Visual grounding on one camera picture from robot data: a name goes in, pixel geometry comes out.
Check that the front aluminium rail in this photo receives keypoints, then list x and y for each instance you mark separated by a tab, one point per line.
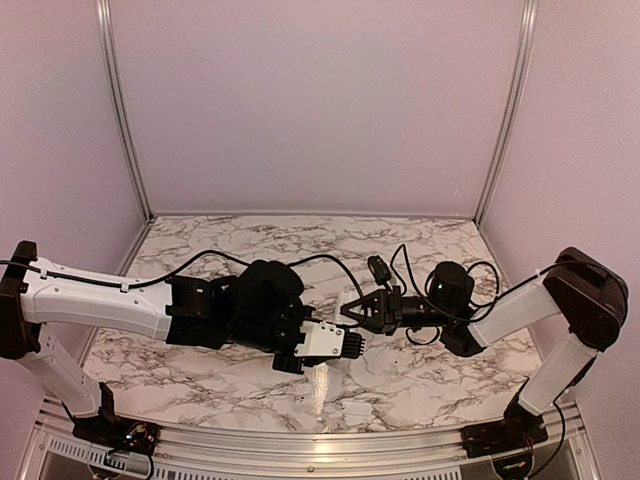
189	452

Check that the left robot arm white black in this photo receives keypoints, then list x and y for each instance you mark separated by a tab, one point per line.
260	308

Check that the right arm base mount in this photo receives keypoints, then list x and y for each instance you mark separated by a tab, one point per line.
502	436

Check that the aluminium frame post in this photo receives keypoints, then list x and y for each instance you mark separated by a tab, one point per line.
516	87
109	52

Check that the left aluminium frame post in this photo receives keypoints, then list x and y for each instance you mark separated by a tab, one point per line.
109	52

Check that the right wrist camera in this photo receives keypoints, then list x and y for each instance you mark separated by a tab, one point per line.
382	273

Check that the white remote control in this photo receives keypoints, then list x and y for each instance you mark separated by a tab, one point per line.
343	298

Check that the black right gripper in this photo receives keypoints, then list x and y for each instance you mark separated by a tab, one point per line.
386	310

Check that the right aluminium frame post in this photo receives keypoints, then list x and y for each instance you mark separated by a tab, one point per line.
516	87

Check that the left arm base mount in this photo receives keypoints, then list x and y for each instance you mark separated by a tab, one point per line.
120	434

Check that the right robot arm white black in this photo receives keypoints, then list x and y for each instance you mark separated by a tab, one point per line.
592	299

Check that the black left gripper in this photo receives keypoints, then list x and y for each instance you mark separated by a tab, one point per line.
289	366

